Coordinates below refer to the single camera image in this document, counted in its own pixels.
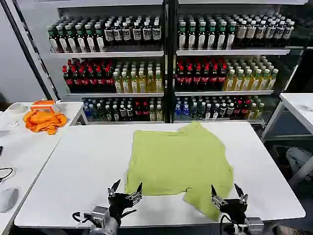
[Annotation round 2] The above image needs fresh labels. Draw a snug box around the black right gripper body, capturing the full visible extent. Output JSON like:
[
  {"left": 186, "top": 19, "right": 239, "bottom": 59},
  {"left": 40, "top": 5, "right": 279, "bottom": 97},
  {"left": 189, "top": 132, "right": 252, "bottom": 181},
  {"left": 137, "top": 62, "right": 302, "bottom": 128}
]
[{"left": 219, "top": 198, "right": 248, "bottom": 225}]

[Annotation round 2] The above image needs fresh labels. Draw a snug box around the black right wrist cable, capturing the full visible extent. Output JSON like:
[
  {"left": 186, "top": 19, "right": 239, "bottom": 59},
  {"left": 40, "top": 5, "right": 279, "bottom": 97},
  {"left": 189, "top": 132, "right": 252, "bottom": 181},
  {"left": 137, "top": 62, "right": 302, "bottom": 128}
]
[{"left": 219, "top": 212, "right": 239, "bottom": 235}]

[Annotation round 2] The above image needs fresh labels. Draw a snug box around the white side table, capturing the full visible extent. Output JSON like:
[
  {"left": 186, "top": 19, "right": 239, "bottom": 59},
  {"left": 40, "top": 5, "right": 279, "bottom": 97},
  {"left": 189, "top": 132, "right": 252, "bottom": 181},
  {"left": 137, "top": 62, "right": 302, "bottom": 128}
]
[{"left": 0, "top": 101, "right": 88, "bottom": 235}]

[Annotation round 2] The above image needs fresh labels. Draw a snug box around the white tape roll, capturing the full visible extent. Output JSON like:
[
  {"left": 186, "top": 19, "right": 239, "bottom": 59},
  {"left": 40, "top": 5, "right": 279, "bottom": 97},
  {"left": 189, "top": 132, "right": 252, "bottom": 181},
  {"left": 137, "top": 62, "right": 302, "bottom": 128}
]
[{"left": 8, "top": 102, "right": 28, "bottom": 116}]

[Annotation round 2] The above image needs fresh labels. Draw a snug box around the thin black desk cable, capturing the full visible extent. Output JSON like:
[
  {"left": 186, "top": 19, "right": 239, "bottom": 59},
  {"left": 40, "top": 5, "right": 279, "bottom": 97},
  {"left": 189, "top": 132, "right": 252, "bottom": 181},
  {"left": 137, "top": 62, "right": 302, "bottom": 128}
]
[{"left": 0, "top": 167, "right": 16, "bottom": 184}]

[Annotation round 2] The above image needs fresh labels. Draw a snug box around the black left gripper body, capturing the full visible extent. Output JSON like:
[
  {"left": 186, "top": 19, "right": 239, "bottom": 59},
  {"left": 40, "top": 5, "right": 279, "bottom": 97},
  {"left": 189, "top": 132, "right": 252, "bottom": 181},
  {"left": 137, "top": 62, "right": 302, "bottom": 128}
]
[{"left": 107, "top": 192, "right": 135, "bottom": 225}]

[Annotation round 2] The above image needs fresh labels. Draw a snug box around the orange and white box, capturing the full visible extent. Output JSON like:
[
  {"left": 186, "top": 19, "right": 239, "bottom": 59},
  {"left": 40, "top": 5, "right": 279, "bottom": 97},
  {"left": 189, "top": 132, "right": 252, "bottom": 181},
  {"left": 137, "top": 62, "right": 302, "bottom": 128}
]
[{"left": 30, "top": 100, "right": 62, "bottom": 114}]

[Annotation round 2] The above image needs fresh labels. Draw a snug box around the shelf of drink bottles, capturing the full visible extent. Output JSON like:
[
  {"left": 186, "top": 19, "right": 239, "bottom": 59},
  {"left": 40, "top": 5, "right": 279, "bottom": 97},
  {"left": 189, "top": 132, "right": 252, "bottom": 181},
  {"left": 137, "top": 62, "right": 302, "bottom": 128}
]
[
  {"left": 46, "top": 4, "right": 167, "bottom": 124},
  {"left": 171, "top": 3, "right": 297, "bottom": 124}
]

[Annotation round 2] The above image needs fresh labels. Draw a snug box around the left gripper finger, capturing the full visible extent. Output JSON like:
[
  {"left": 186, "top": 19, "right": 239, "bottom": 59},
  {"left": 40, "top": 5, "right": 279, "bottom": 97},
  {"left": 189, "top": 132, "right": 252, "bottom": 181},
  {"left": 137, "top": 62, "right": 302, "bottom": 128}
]
[
  {"left": 125, "top": 181, "right": 143, "bottom": 205},
  {"left": 107, "top": 179, "right": 122, "bottom": 197}
]

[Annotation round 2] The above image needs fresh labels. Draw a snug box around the grey bundle on floor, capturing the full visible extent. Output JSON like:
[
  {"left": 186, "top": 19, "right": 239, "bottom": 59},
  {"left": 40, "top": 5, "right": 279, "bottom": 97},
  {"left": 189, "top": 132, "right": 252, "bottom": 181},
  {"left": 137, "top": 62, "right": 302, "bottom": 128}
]
[{"left": 285, "top": 147, "right": 313, "bottom": 182}]

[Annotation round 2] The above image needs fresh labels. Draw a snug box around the black slanted pole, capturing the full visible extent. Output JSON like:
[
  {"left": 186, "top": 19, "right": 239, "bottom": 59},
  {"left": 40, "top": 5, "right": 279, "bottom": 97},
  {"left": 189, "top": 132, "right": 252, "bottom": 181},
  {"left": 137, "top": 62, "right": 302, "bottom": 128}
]
[{"left": 0, "top": 0, "right": 61, "bottom": 101}]

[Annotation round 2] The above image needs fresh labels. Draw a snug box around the white desk with legs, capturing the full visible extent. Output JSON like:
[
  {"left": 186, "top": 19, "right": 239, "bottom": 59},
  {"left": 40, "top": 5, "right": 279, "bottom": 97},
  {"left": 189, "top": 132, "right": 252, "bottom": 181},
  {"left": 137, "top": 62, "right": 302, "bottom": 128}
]
[{"left": 261, "top": 92, "right": 313, "bottom": 189}]

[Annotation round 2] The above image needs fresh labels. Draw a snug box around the grey computer mouse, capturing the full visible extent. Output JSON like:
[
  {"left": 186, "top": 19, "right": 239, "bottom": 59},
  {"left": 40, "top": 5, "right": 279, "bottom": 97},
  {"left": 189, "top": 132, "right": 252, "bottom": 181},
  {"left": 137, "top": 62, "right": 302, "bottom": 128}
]
[{"left": 0, "top": 187, "right": 19, "bottom": 213}]

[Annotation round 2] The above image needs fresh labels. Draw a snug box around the light green shirt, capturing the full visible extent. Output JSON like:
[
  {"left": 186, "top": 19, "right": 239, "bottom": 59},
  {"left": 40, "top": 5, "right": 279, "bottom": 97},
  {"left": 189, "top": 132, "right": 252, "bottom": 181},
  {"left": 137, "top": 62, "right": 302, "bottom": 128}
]
[{"left": 124, "top": 121, "right": 235, "bottom": 221}]

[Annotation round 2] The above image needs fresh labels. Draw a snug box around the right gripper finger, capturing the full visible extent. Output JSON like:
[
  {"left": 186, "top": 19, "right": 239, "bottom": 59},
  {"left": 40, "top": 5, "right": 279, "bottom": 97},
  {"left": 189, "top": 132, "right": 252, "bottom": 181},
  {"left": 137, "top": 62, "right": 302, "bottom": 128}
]
[
  {"left": 211, "top": 184, "right": 228, "bottom": 210},
  {"left": 233, "top": 183, "right": 249, "bottom": 204}
]

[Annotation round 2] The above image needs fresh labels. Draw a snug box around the orange crumpled cloth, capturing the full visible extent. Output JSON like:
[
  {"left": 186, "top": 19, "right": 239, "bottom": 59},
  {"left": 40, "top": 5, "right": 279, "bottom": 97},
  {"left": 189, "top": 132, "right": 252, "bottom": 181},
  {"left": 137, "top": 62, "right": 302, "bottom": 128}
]
[{"left": 22, "top": 110, "right": 67, "bottom": 136}]

